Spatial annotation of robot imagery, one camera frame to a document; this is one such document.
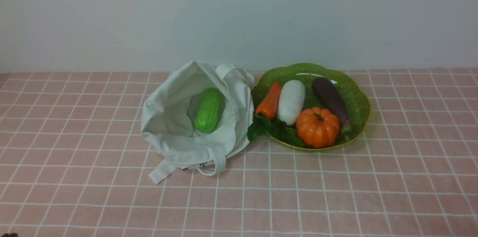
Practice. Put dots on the green cucumber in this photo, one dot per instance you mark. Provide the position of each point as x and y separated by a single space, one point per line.
207 116

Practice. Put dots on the white cloth tote bag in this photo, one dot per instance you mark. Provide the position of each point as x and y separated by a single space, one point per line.
169 112

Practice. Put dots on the orange carrot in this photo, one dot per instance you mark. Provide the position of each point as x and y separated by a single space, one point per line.
269 105

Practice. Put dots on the green leafy vegetable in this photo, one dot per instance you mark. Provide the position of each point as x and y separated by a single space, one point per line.
276 129

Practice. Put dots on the white radish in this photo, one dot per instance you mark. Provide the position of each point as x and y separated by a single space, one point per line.
291 102

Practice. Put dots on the orange pumpkin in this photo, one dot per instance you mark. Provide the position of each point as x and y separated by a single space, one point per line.
317 127

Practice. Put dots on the purple eggplant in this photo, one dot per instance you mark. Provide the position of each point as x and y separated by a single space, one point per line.
330 98

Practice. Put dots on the green plastic basket plate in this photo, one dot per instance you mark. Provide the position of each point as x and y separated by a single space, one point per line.
356 102

